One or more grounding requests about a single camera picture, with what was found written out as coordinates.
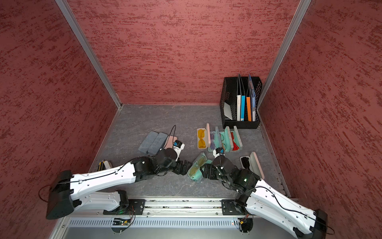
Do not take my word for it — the small white box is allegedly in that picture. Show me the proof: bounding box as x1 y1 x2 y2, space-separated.
103 161 112 169

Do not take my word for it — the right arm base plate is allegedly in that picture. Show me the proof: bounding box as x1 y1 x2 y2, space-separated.
221 199 248 216

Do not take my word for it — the pink case with yellow glasses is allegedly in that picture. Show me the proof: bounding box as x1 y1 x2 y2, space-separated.
197 123 211 149

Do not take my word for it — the pink case with tortoise sunglasses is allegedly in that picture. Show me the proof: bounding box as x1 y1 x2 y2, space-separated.
164 135 177 149

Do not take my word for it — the white book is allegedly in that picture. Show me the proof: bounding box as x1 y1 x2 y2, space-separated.
236 74 241 121

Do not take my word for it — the orange book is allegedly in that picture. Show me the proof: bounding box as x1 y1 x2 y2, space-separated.
246 86 252 121

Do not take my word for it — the cyan book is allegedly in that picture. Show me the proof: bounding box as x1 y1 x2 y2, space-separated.
240 78 245 121

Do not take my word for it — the aluminium front rail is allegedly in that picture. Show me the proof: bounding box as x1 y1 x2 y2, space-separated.
49 196 302 239

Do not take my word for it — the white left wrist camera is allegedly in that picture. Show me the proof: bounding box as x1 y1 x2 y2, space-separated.
172 140 185 161

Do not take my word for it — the case with clear yellow glasses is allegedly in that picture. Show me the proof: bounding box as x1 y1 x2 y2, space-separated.
187 152 212 182

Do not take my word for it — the grey case with purple glasses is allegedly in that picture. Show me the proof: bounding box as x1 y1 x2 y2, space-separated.
208 126 222 152

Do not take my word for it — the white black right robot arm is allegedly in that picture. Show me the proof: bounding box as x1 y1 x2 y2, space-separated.
201 154 329 239

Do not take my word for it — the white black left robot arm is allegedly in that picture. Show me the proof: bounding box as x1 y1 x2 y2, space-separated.
46 146 192 220

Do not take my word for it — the black mesh file holder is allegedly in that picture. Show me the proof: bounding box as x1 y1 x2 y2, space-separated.
220 75 262 129

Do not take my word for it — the aluminium corner post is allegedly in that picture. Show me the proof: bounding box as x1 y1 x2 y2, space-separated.
257 0 311 110
55 0 123 110

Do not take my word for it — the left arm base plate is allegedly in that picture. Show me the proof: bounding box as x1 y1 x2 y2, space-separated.
103 199 146 216

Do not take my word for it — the aluminium corner post right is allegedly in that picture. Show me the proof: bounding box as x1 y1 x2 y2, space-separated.
257 0 311 110

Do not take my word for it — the aluminium corner post left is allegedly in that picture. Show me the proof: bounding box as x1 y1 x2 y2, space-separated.
55 0 123 110

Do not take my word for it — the case with red lining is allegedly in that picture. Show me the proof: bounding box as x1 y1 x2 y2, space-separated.
230 126 243 151

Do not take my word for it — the blue book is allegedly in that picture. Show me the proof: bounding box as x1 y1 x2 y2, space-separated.
248 75 256 121

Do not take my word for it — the grey case with black glasses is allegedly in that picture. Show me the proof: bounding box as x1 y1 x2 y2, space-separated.
147 132 168 156

